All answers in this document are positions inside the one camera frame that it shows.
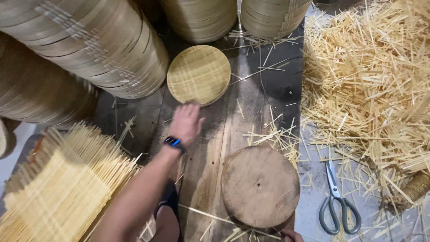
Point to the person's right hand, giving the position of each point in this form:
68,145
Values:
293,236

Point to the round wooden block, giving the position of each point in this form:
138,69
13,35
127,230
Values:
260,186

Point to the round woven bamboo tray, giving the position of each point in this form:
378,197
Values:
199,74

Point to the person's leg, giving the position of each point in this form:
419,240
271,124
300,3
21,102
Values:
168,215

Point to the scattered bamboo strips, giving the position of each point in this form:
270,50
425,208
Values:
277,139

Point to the large stack of bamboo rings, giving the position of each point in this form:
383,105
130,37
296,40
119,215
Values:
87,40

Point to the pile of woven bamboo mats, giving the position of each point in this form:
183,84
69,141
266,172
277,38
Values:
60,188

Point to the person's left hand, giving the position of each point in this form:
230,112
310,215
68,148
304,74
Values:
185,125

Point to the dark stack of bamboo rings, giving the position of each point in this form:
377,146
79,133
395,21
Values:
37,90

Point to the woven bamboo basket edge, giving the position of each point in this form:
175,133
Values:
6,137

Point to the roll of brown twine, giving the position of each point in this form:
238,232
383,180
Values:
416,186

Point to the black smartwatch with blue screen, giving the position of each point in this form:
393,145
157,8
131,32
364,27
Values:
174,143

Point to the heap of bamboo strip offcuts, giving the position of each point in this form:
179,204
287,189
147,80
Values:
369,87

